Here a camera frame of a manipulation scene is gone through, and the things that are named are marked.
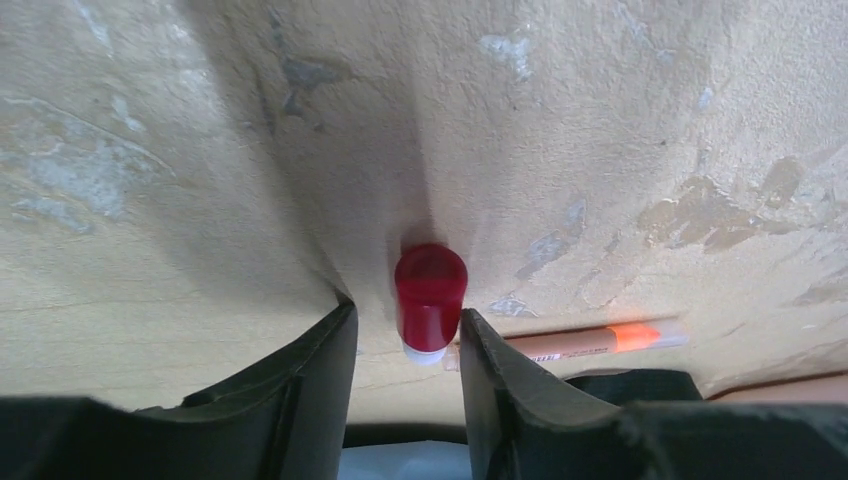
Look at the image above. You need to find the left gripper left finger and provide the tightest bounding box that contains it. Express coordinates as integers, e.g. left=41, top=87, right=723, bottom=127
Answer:
left=139, top=303, right=358, bottom=479

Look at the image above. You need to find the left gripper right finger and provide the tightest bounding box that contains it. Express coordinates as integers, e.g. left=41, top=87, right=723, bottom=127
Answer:
left=460, top=309, right=623, bottom=479

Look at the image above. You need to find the orange marker pen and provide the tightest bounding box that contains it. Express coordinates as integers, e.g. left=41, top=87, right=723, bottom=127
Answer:
left=442, top=316, right=690, bottom=372

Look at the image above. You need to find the blue student backpack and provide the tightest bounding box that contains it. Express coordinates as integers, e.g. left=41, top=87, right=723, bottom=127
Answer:
left=338, top=362, right=703, bottom=479

